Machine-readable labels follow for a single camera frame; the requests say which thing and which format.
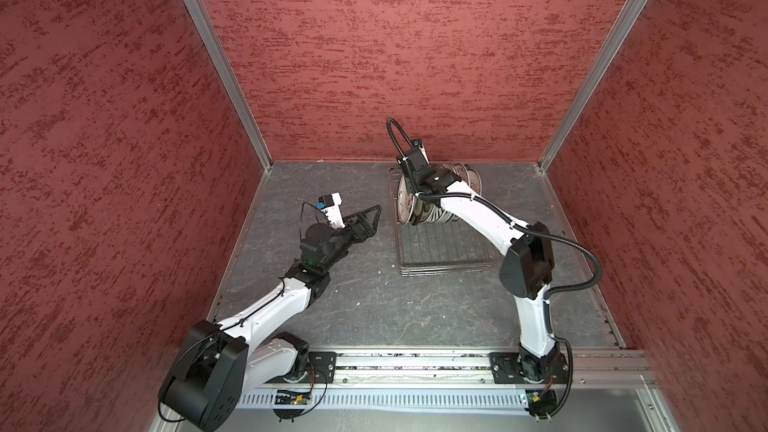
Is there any right base circuit board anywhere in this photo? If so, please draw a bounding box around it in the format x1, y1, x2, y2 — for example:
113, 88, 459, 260
526, 390, 558, 420

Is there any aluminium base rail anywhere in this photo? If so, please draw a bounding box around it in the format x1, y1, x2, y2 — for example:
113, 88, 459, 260
238, 347, 658, 415

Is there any aluminium corner post right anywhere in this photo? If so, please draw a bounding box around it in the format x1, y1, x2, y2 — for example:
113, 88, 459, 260
538, 0, 649, 174

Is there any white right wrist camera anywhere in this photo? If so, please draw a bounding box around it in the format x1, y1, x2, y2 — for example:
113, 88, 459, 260
399, 139, 429, 172

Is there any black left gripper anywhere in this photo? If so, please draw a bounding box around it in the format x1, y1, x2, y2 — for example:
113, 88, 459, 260
322, 206, 382, 271

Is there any base circuit board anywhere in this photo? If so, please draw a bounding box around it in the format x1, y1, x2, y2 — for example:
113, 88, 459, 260
272, 389, 314, 422
526, 390, 558, 420

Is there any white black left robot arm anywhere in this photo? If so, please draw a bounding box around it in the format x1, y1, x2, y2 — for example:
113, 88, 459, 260
157, 202, 382, 431

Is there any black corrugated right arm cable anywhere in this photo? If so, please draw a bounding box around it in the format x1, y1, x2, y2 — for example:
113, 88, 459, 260
386, 118, 604, 421

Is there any orange sunburst green rim plate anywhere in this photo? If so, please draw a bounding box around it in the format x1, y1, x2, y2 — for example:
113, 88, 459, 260
454, 163, 483, 194

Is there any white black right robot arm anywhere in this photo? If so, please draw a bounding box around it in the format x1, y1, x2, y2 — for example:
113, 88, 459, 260
397, 153, 559, 383

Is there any aluminium corner post left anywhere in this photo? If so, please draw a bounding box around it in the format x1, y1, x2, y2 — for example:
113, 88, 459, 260
182, 0, 274, 172

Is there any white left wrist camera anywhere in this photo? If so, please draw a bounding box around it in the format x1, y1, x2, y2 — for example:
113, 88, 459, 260
316, 192, 344, 229

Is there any left base circuit board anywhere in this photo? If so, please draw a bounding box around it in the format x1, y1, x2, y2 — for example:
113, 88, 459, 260
272, 389, 314, 422

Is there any aluminium corner post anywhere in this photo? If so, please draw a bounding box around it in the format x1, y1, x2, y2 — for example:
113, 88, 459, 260
182, 0, 274, 172
538, 0, 649, 174

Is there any brown striped rim plate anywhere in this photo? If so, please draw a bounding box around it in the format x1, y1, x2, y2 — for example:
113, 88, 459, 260
396, 175, 414, 225

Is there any metal wire dish rack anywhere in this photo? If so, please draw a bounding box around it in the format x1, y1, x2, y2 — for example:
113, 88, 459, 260
388, 166, 502, 277

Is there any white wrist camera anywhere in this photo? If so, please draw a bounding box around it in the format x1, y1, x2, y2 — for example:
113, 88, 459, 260
316, 192, 344, 229
399, 139, 429, 172

